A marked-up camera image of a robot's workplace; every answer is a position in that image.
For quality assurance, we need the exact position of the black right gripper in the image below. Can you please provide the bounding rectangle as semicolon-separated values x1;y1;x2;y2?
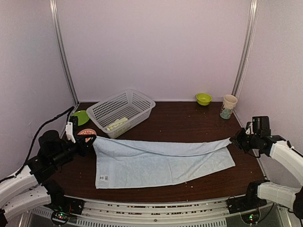
230;127;260;153

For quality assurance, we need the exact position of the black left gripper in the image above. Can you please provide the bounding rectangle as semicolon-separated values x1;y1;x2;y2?
51;134;95;167

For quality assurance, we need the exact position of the light blue towel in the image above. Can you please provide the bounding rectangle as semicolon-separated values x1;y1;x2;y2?
93;137;235;189

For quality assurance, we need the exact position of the green patterned white towel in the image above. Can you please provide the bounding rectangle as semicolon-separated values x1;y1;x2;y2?
106;117;128;131

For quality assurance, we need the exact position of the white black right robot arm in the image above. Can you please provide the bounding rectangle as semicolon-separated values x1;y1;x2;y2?
230;128;303;219

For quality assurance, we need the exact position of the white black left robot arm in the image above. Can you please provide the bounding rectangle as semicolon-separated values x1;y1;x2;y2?
0;131;97;227

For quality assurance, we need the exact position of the red patterned bowl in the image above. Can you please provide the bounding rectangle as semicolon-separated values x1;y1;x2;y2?
77;129;97;143

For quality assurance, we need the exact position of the green plate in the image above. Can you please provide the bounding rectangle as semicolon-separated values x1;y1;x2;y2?
72;110;90;126

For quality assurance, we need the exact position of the floral ceramic cup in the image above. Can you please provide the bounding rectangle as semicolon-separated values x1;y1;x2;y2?
220;95;238;120

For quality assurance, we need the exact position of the white perforated plastic basket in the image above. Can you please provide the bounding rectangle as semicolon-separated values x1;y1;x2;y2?
86;89;156;139

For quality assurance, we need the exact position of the small green bowl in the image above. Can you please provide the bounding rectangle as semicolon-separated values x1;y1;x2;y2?
196;93;212;106

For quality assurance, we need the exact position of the left circuit board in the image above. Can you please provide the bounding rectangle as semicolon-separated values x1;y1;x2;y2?
51;211;70;225

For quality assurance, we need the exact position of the circuit board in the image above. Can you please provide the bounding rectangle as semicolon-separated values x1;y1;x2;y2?
51;211;70;225
241;212;260;225

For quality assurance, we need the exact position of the right circuit board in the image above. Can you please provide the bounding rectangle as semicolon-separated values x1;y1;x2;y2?
241;212;260;225

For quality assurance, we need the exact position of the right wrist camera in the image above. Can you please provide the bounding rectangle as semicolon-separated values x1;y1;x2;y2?
245;116;271;137

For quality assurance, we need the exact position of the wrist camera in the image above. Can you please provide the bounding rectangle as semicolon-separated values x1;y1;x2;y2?
37;130;67;158
245;116;271;137

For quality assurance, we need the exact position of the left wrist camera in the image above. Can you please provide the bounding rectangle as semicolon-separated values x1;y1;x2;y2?
37;130;67;158

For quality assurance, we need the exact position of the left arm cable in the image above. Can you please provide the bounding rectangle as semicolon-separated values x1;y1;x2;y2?
0;106;75;184

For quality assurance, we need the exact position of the right aluminium corner post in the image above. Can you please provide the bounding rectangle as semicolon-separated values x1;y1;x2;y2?
232;0;259;98

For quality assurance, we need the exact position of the aluminium corner post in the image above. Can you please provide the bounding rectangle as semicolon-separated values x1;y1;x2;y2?
232;0;259;98
49;0;79;105

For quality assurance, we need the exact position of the left aluminium corner post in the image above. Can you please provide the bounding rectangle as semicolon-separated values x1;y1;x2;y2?
49;0;79;105

